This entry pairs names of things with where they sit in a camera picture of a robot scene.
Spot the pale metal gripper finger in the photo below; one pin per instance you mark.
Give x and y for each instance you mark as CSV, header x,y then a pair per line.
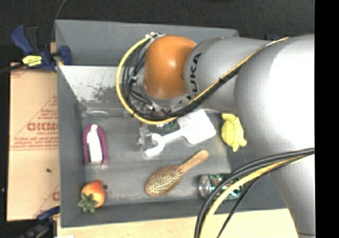
x,y
142,144
145,131

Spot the grey metal bin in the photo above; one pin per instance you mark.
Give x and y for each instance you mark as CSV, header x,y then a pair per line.
x,y
127,139

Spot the wooden hairbrush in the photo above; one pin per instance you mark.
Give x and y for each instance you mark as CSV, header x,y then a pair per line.
x,y
165,180

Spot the purple and white toy figure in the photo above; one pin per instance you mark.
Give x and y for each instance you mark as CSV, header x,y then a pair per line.
x,y
94,144

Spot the white plastic toy shovel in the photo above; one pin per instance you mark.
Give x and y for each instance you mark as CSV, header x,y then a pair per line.
x,y
197,127

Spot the red toy strawberry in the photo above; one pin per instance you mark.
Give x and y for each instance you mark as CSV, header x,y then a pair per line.
x,y
94,193

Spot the green drink can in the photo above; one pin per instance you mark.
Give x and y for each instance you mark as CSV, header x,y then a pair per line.
x,y
208,185

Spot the yellow toy animal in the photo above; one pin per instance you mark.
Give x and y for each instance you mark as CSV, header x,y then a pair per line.
x,y
232,132

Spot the brown cardboard board red print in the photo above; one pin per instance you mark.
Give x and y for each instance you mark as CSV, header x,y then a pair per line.
x,y
31,115

